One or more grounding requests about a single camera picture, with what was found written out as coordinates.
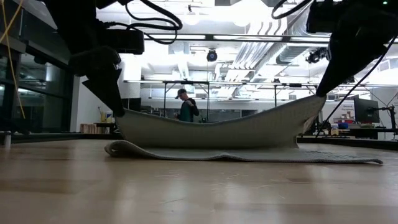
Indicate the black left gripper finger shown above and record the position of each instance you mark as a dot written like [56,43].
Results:
[105,90]

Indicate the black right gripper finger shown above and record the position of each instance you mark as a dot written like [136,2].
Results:
[342,62]

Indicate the grey waffle microfiber towel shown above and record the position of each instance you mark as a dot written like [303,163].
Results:
[217,133]

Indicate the yellow bottle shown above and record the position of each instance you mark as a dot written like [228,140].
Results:
[103,116]

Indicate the black ceiling spot lamp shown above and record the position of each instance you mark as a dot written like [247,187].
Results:
[315,56]
[212,55]

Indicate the black computer monitor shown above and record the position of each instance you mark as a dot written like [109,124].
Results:
[366,110]
[133,104]

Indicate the wooden crates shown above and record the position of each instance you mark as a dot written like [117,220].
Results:
[93,128]

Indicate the blue box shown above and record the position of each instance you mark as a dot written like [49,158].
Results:
[343,125]

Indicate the white bottle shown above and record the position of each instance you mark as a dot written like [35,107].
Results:
[334,130]

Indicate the person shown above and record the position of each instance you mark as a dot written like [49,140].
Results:
[188,110]

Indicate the round white pendant lamp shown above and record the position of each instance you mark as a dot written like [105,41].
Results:
[191,17]

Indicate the long ceiling light strip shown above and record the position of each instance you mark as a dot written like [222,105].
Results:
[233,37]

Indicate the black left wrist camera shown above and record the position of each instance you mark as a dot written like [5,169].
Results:
[127,42]

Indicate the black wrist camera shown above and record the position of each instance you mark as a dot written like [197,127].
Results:
[127,42]
[318,18]

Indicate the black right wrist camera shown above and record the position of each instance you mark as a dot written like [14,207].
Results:
[318,18]

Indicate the black metal station frame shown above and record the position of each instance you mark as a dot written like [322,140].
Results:
[164,99]
[275,96]

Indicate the black aluminium table frame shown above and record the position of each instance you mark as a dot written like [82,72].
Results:
[46,137]

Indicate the white post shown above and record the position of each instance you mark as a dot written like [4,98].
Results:
[7,140]

